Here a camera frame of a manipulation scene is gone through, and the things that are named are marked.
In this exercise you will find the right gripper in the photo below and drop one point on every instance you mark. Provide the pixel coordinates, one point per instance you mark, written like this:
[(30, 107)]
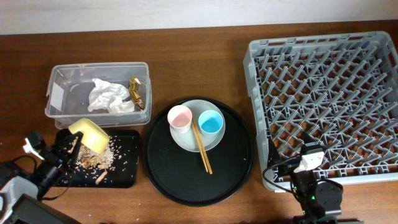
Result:
[(287, 166)]

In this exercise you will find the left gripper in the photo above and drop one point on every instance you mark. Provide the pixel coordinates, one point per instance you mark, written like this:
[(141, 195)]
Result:
[(51, 154)]

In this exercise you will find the food scraps and rice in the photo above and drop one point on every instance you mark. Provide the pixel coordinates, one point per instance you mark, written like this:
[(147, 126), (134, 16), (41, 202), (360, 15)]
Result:
[(87, 158)]

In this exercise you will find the yellow bowl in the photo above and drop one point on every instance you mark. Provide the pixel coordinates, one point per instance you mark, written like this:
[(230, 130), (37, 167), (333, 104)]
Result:
[(93, 138)]

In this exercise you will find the white tissue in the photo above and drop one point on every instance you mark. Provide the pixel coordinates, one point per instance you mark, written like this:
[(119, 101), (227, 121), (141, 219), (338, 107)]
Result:
[(110, 96)]

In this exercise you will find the wooden chopstick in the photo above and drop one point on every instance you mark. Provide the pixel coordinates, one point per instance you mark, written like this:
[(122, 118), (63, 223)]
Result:
[(208, 163), (201, 149)]

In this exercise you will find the gold foil wrapper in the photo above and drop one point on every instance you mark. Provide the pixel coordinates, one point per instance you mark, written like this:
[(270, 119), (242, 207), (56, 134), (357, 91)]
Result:
[(134, 86)]

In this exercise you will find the blue cup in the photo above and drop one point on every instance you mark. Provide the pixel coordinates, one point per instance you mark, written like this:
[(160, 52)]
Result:
[(210, 123)]

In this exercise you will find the pink cup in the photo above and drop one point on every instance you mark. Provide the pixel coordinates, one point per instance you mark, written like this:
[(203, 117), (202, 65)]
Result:
[(180, 118)]

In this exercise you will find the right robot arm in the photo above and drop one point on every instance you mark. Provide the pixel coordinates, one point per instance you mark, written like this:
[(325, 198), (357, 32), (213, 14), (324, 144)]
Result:
[(320, 200)]

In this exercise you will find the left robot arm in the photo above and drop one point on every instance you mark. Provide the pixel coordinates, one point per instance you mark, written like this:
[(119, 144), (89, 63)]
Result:
[(26, 179)]

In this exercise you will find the clear plastic waste bin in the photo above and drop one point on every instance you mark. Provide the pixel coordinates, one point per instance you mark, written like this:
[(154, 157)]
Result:
[(70, 85)]

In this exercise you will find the grey dishwasher rack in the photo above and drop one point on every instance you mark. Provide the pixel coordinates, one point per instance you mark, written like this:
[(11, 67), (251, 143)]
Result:
[(341, 89)]

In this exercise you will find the black rectangular tray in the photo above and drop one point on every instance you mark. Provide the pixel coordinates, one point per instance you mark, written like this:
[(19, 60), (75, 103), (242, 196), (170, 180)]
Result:
[(123, 158)]

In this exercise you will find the grey plate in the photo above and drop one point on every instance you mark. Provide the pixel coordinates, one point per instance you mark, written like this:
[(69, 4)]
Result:
[(187, 140)]

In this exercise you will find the round black serving tray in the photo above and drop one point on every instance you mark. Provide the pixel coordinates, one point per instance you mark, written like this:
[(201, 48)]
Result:
[(179, 174)]

